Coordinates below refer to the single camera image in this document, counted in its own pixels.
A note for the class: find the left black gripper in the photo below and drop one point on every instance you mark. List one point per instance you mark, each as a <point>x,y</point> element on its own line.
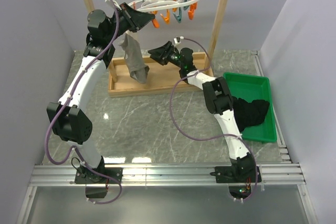
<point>136,20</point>

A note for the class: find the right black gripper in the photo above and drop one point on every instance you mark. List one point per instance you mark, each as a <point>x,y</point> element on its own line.
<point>160,56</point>

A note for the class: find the yellow clip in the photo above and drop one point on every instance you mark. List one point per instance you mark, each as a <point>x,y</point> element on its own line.
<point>191,12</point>
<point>155,22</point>

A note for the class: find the taupe underwear beige waistband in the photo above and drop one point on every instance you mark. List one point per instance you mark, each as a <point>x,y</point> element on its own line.
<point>137,68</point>

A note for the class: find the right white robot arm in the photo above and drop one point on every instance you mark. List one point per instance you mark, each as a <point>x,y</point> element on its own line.
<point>219,103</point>

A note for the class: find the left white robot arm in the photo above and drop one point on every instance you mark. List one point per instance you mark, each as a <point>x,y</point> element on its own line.
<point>67,116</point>

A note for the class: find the white plastic clip hanger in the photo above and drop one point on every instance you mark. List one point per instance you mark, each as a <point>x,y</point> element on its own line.
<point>148,6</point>

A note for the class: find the teal clip front left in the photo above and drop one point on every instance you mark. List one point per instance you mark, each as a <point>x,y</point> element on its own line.
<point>178,15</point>

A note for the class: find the teal clip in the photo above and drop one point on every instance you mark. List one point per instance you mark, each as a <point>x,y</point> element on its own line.
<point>185,7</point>
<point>178,15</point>

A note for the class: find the teal clip front right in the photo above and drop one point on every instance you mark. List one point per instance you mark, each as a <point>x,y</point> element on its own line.
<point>185,7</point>

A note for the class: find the green plastic bin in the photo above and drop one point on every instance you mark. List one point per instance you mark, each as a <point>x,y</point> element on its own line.
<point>251,88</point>

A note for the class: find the black garment in bin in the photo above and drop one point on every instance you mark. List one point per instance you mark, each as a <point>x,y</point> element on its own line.
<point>248,114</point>

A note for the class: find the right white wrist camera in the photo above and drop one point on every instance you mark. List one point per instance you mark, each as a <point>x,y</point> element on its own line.
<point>177,41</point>

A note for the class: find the wooden hanging rack frame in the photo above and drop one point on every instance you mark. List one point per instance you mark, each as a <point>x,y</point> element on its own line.
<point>161,79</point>

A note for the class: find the aluminium mounting rail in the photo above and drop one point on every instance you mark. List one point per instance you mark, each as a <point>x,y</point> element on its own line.
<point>168,193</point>

